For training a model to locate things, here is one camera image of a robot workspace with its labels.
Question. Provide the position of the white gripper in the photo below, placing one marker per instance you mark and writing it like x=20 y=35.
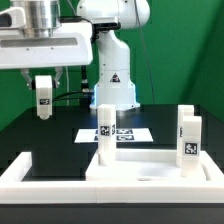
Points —
x=37 y=37

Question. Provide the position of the white desk tabletop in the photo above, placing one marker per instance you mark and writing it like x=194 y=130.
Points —
x=154 y=165

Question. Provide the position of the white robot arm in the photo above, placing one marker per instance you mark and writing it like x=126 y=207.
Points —
x=114 y=86

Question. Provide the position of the marker tag sheet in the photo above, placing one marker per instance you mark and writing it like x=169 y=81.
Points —
x=122 y=135

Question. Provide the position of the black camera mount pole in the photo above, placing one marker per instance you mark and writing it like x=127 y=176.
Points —
x=87 y=92

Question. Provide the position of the black camera on mount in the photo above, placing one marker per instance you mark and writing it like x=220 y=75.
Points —
x=100 y=27

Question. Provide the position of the white U-shaped fence frame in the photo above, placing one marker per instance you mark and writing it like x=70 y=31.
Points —
x=14 y=189

